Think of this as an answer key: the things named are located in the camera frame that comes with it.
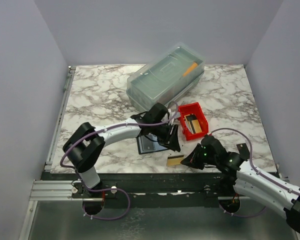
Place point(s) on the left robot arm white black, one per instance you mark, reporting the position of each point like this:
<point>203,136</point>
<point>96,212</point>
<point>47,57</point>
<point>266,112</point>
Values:
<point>85,145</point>

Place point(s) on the aluminium frame rail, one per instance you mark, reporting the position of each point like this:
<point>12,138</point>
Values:
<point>51,190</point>

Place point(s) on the stack of credit cards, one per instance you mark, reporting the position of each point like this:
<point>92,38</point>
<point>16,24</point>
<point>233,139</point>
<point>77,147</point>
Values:
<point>192,124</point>

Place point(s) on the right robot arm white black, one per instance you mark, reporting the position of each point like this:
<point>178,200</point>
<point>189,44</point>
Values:
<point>250,181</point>

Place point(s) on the black card holder wallet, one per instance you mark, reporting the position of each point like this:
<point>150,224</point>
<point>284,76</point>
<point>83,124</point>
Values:
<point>149,144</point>

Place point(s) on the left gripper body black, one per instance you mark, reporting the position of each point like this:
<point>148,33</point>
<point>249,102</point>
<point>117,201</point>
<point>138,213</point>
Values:
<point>163,133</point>

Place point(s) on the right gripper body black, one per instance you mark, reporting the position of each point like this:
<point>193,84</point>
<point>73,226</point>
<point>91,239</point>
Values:
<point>206,159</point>

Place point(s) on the red plastic bin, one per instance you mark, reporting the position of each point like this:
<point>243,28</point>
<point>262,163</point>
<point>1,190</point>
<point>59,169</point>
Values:
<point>193,108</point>

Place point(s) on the black card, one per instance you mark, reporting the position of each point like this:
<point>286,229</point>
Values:
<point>243,150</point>

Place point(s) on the clear plastic storage box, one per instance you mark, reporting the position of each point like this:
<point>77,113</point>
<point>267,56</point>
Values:
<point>162,81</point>

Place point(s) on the gold magnetic stripe card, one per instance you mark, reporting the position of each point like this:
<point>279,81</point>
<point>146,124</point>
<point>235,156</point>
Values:
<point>174,160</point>

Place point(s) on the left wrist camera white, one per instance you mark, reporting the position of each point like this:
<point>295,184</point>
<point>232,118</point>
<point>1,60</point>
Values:
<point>173,115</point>

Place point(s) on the orange tool inside box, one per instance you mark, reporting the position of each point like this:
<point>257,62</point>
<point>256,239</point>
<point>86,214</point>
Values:
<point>190,69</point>

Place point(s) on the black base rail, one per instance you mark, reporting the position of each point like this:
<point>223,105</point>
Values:
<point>157,190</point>

